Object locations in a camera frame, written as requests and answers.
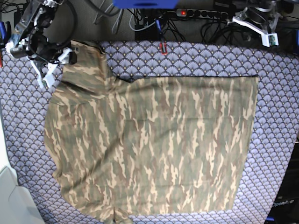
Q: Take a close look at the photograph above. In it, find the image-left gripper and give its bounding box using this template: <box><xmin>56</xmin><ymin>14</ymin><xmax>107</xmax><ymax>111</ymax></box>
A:
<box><xmin>6</xmin><ymin>30</ymin><xmax>77</xmax><ymax>88</ymax></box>

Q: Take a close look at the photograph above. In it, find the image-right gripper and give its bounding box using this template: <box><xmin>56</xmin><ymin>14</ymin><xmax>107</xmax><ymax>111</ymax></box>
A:
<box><xmin>232</xmin><ymin>6</ymin><xmax>281</xmax><ymax>47</ymax></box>

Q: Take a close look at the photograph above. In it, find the camouflage T-shirt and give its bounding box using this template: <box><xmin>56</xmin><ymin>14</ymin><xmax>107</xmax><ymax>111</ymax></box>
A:
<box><xmin>44</xmin><ymin>41</ymin><xmax>259</xmax><ymax>224</ymax></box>

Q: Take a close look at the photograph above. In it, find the image-right robot arm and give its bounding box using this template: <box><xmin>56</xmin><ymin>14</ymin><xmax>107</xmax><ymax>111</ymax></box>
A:
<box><xmin>230</xmin><ymin>0</ymin><xmax>299</xmax><ymax>47</ymax></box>

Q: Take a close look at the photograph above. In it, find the image-left robot arm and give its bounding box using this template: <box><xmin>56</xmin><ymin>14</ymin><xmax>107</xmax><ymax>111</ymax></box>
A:
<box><xmin>5</xmin><ymin>0</ymin><xmax>78</xmax><ymax>89</ymax></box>

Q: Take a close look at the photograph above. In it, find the blue fan-pattern table cloth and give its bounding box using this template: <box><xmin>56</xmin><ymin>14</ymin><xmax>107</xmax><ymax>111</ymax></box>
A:
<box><xmin>0</xmin><ymin>41</ymin><xmax>299</xmax><ymax>224</ymax></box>

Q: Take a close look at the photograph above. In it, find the black power strip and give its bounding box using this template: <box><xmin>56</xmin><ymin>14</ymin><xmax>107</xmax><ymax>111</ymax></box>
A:
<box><xmin>175</xmin><ymin>8</ymin><xmax>228</xmax><ymax>20</ymax></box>

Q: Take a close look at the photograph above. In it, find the red black table clamp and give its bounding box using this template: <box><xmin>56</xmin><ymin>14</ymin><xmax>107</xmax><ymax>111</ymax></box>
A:
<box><xmin>159</xmin><ymin>42</ymin><xmax>168</xmax><ymax>55</ymax></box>

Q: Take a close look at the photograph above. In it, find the white plastic bin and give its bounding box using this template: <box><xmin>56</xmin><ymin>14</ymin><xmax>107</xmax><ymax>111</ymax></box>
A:
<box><xmin>0</xmin><ymin>121</ymin><xmax>44</xmax><ymax>224</ymax></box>

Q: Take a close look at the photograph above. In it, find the black OpenArm box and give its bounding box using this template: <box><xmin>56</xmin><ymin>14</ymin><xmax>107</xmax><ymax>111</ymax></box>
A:
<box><xmin>265</xmin><ymin>143</ymin><xmax>299</xmax><ymax>224</ymax></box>

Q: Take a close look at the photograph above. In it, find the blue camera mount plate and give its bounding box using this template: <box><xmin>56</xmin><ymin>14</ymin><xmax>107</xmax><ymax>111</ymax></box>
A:
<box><xmin>113</xmin><ymin>0</ymin><xmax>178</xmax><ymax>9</ymax></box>

